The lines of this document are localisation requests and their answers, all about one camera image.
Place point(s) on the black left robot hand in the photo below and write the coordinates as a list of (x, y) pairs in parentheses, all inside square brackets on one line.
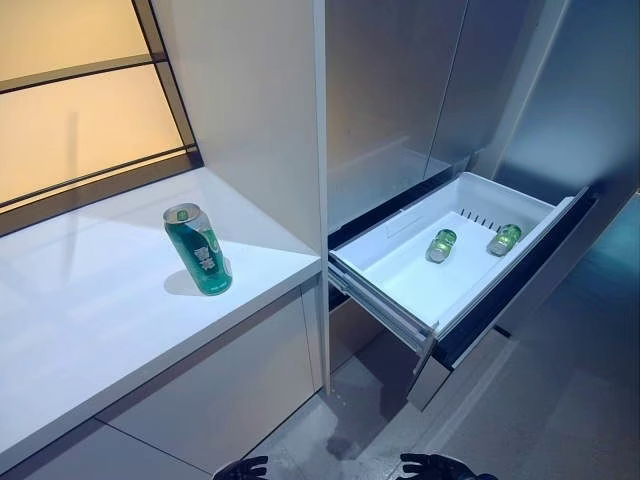
[(245, 469)]

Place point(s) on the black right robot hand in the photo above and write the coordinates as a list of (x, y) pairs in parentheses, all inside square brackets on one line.
[(435, 470)]

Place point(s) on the white fridge drawer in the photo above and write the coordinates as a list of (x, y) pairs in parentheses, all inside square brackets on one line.
[(390, 270)]

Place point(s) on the tall green drink can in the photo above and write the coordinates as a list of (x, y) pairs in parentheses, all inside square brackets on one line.
[(205, 255)]

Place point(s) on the stainless steel fridge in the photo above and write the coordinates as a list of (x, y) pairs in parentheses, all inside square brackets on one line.
[(390, 100)]

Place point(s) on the white counter cabinet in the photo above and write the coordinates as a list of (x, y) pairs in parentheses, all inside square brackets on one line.
[(225, 375)]

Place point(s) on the small green drink can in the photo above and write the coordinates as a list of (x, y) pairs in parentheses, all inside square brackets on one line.
[(504, 240), (440, 245)]

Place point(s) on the tall white cabinet panel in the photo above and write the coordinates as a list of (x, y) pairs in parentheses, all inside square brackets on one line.
[(250, 100)]

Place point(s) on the dark window frame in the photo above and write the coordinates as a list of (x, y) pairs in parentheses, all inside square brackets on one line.
[(164, 65)]

